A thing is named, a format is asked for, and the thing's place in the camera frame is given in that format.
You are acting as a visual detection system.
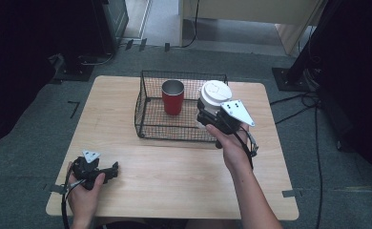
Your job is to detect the black floor cables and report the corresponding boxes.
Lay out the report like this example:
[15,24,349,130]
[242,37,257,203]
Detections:
[269,91,324,229]

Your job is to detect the dark curtain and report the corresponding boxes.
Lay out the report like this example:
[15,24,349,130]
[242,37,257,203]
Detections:
[0,0,94,151]
[316,0,372,195]

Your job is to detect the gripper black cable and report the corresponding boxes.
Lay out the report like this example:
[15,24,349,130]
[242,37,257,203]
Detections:
[60,160,87,229]
[228,122,260,170]

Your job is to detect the person's left hand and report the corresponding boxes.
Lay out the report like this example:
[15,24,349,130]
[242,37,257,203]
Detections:
[66,161,107,224]

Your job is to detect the red metal cup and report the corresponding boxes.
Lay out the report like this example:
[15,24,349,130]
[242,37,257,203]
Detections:
[160,79,186,116]

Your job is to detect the person's right hand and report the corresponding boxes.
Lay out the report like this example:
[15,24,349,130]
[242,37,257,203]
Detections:
[205,122,256,175]

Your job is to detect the black wire mesh basket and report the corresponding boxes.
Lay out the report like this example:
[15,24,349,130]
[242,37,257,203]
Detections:
[134,70,232,143]

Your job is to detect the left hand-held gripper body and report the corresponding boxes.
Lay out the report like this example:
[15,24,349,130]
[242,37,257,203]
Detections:
[71,149,110,191]

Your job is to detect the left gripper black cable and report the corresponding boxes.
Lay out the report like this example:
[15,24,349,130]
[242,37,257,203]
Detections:
[60,160,87,229]

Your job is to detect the black metal stand with base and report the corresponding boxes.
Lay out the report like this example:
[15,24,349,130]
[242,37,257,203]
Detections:
[271,0,338,94]

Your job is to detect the black equipment cabinet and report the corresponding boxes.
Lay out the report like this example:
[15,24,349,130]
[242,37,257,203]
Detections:
[91,0,130,55]

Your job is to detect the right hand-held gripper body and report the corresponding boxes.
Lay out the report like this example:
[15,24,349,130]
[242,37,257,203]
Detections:
[196,99,256,150]

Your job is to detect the black stand base plate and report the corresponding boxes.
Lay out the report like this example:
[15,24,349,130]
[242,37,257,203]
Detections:
[49,52,94,84]

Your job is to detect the hanging black cable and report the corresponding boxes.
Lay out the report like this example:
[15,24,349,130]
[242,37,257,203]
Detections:
[181,0,201,50]

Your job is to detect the beige wooden furniture panel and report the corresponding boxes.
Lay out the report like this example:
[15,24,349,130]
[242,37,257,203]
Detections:
[178,0,329,55]

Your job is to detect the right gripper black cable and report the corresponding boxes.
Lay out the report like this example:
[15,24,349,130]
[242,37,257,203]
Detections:
[228,122,260,170]

